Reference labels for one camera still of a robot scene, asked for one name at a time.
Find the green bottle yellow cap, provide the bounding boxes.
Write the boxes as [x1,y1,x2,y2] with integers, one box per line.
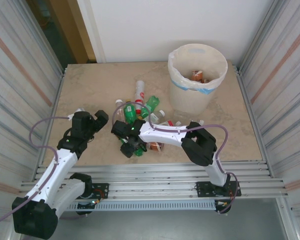
[123,99,139,125]
[137,95,161,120]

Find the small clear white-label bottle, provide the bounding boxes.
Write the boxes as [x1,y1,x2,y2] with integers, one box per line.
[114,99,126,124]

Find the green bottle orange cap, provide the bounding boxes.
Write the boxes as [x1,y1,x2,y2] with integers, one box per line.
[119,136,148,157]

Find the square bottle green white label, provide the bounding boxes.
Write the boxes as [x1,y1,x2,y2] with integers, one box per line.
[148,109,166,125]

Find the brown label bottle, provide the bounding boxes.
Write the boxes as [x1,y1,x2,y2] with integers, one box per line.
[146,141,165,153]

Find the tall clear bottle red label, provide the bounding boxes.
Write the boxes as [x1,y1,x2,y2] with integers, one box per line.
[134,79,146,115]

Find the clear ribbed bottle white cap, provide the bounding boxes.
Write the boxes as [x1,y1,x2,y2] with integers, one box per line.
[173,111,205,126]

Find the red gold bottle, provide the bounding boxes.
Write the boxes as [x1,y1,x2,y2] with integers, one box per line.
[191,70,205,81]

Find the cream plastic waste bin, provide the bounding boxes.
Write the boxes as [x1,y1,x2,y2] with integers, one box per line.
[167,42,228,116]

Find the translucent bin liner bag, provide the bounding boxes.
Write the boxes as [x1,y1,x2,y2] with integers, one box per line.
[167,42,228,96]

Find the aluminium profile side panel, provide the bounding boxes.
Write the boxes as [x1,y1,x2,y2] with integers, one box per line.
[0,0,66,240]
[236,0,300,240]

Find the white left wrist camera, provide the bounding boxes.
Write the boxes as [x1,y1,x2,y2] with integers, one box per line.
[67,107,87,120]

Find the aluminium rail frame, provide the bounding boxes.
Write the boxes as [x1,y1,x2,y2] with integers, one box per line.
[16,161,290,201]

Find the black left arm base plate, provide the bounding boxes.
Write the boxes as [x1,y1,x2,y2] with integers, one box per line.
[88,182,110,200]

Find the grey slotted cable duct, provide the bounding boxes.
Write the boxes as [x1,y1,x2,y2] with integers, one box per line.
[64,199,217,213]

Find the wooden door frame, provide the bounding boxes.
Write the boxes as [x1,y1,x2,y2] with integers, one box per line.
[48,0,98,64]

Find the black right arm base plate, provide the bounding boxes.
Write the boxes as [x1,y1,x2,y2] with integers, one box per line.
[195,180,242,199]

